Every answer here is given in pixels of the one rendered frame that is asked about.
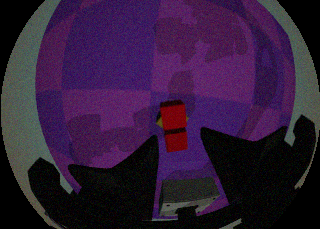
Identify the yellow cube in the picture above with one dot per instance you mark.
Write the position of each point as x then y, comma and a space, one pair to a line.
158, 119

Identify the red cube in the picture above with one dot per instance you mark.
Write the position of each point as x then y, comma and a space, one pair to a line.
173, 114
175, 139

